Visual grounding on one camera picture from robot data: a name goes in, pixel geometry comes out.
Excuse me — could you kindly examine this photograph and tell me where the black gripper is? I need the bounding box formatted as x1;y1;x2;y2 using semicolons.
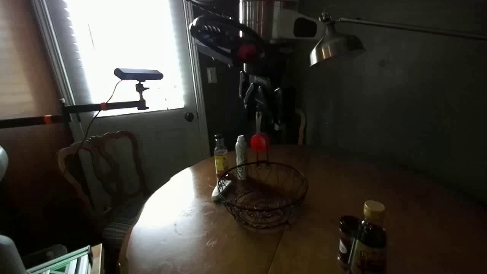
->
238;61;285;133

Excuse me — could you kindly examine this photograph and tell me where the dark bottle with yellow lid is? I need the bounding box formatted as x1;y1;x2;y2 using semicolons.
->
349;200;390;274

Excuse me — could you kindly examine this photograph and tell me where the small bottle with yellow liquid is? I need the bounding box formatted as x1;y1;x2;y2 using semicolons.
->
212;133;231;180

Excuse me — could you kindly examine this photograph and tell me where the wooden chair with plain back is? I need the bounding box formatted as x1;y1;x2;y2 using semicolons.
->
293;107;310;148

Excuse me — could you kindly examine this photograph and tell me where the white spray can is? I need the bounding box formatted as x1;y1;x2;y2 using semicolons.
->
234;133;250;183

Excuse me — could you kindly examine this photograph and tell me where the silver lamp shade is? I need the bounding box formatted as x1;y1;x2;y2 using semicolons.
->
308;11;368;69

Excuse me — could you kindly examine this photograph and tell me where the grey white lying object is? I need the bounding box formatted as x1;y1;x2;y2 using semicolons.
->
211;177;237;204

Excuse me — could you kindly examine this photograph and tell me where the dark glass jar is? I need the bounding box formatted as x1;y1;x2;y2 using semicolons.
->
337;215;364;271

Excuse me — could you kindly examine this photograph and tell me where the wooden chair with carved back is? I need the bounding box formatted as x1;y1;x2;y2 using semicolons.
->
56;130;153;250

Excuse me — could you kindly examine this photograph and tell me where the tan window blind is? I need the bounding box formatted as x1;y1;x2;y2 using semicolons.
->
0;0;66;122

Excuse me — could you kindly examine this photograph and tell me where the green and white box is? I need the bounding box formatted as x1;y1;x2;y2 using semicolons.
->
24;244;95;274

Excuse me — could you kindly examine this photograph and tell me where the grey rounded object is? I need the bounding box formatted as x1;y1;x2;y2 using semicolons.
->
0;235;28;274

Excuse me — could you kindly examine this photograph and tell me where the white light switch plate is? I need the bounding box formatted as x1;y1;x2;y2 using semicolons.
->
206;66;220;85

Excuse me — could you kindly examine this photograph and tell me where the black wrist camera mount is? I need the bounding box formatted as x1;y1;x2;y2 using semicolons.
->
188;14;267;67

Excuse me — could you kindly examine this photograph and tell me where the wire basket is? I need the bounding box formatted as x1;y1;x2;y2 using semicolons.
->
218;160;311;233

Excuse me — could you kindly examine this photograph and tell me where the black stereo camera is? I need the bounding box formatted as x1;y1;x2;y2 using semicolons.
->
113;67;167;84

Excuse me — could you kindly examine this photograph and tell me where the thin camera cable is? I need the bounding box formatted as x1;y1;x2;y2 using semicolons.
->
81;79;126;146

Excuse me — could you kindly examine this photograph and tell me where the black camera support bar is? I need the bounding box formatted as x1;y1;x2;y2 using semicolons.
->
0;81;151;130

